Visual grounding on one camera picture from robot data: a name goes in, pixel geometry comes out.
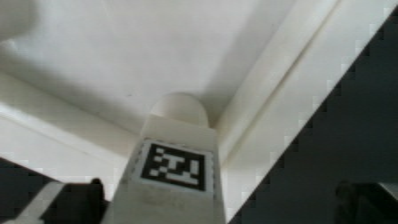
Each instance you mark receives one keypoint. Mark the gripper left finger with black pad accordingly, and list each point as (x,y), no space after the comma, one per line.
(68,203)

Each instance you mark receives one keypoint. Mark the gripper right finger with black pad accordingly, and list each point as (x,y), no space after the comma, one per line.
(365,204)

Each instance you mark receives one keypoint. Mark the white table leg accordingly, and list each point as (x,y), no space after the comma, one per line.
(169,190)

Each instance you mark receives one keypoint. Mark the white square tabletop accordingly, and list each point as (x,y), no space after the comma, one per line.
(100,54)

